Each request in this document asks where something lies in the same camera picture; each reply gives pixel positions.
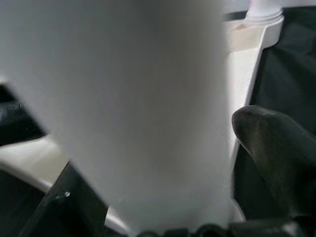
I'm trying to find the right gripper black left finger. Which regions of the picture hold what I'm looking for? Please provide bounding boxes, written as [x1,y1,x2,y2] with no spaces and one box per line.
[19,161,131,237]

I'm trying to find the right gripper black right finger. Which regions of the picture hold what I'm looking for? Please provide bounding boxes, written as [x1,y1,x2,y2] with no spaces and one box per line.
[232,105,316,237]

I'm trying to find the white plastic table top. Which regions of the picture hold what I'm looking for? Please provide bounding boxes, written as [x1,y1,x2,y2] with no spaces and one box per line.
[0,11,284,230]

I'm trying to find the white plastic table leg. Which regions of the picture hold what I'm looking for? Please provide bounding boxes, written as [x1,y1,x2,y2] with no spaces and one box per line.
[246,0,283,22]
[0,0,237,235]

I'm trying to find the black table cloth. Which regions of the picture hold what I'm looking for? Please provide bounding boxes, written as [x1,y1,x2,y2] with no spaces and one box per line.
[0,0,316,237]

